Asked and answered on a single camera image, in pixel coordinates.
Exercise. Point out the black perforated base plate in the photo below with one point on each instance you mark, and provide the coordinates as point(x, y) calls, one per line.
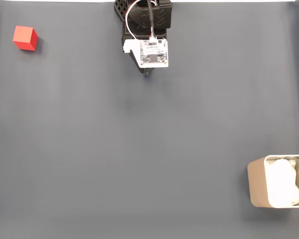
point(118, 7)

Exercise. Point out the white crumpled cloth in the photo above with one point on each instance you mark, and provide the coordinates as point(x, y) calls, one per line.
point(281, 181)

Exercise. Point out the white camera circuit board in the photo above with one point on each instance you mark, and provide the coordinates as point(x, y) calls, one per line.
point(154, 53)

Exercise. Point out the red cube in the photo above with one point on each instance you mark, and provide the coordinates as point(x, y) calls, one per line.
point(25, 37)

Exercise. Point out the beige rounded box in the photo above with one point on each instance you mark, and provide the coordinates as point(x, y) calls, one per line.
point(256, 184)

